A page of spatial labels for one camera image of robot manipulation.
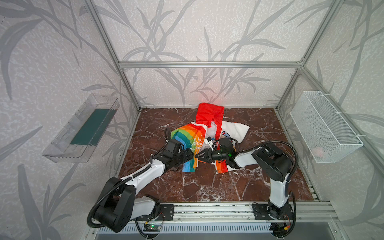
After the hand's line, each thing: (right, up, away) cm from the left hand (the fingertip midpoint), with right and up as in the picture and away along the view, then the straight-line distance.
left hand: (191, 152), depth 87 cm
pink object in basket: (+63, +3, -15) cm, 65 cm away
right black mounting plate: (+36, -22, -22) cm, 47 cm away
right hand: (+4, -1, -2) cm, 4 cm away
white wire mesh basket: (+58, +11, -26) cm, 65 cm away
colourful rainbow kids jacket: (+11, +16, +22) cm, 29 cm away
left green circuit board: (-18, -33, -17) cm, 41 cm away
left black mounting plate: (-13, -27, -14) cm, 33 cm away
